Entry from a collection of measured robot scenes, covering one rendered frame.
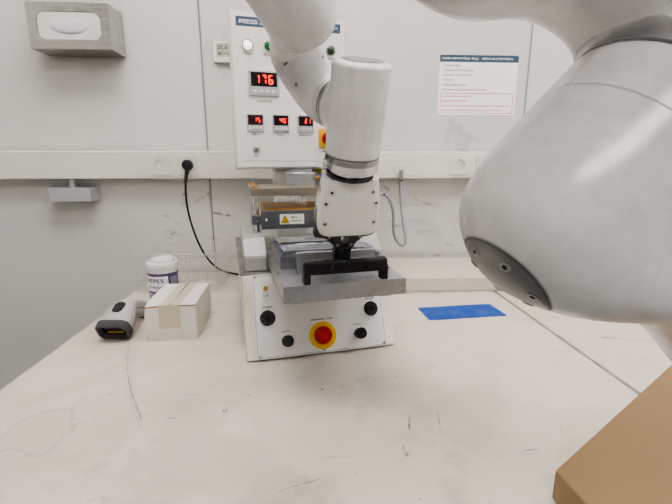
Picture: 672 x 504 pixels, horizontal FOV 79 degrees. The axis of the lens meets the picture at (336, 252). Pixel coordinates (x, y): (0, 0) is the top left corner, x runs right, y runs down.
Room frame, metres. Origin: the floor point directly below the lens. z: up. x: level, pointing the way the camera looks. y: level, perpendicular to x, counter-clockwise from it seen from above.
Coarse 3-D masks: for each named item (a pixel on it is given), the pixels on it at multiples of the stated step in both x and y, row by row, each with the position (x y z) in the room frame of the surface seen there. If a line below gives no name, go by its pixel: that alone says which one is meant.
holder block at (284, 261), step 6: (276, 246) 0.85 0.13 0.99; (276, 252) 0.81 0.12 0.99; (378, 252) 0.80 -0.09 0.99; (276, 258) 0.82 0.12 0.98; (282, 258) 0.75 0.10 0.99; (288, 258) 0.76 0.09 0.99; (294, 258) 0.76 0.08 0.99; (282, 264) 0.75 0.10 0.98; (288, 264) 0.76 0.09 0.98; (294, 264) 0.76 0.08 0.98
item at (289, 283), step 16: (272, 256) 0.86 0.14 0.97; (304, 256) 0.72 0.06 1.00; (320, 256) 0.73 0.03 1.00; (352, 256) 0.74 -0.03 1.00; (272, 272) 0.81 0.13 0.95; (288, 272) 0.73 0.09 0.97; (368, 272) 0.73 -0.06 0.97; (288, 288) 0.64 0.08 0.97; (304, 288) 0.65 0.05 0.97; (320, 288) 0.66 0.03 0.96; (336, 288) 0.66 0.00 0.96; (352, 288) 0.67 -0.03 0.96; (368, 288) 0.68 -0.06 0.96; (384, 288) 0.69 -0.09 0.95; (400, 288) 0.69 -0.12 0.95
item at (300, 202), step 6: (294, 198) 1.10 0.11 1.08; (300, 198) 1.09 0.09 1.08; (306, 198) 1.10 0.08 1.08; (264, 204) 1.10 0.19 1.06; (270, 204) 1.10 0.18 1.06; (276, 204) 1.10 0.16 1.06; (282, 204) 1.10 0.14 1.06; (288, 204) 1.10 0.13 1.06; (294, 204) 1.10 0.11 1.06; (300, 204) 1.09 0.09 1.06; (306, 204) 1.10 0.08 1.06; (312, 204) 1.10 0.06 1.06; (264, 210) 1.03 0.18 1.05
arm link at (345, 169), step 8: (328, 160) 0.62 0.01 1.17; (336, 160) 0.61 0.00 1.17; (376, 160) 0.62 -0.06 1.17; (328, 168) 0.63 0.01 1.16; (336, 168) 0.61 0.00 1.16; (344, 168) 0.61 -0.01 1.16; (352, 168) 0.61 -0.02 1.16; (360, 168) 0.61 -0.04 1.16; (368, 168) 0.61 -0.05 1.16; (376, 168) 0.63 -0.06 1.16; (344, 176) 0.61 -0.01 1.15; (352, 176) 0.61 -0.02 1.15; (360, 176) 0.61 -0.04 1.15; (368, 176) 0.62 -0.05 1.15
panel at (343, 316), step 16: (256, 288) 0.87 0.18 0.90; (272, 288) 0.87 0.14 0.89; (256, 304) 0.85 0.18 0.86; (272, 304) 0.86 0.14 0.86; (288, 304) 0.87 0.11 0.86; (304, 304) 0.88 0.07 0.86; (320, 304) 0.88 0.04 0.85; (336, 304) 0.89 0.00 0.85; (352, 304) 0.90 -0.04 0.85; (256, 320) 0.84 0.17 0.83; (288, 320) 0.85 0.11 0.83; (304, 320) 0.86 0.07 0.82; (320, 320) 0.87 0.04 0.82; (336, 320) 0.88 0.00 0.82; (352, 320) 0.88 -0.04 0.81; (368, 320) 0.89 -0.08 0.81; (256, 336) 0.82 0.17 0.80; (272, 336) 0.83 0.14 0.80; (304, 336) 0.84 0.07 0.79; (336, 336) 0.86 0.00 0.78; (352, 336) 0.87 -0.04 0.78; (368, 336) 0.88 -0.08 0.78; (384, 336) 0.88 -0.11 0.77; (256, 352) 0.81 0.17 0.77; (272, 352) 0.82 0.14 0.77; (288, 352) 0.82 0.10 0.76; (304, 352) 0.83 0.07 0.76; (320, 352) 0.84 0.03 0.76
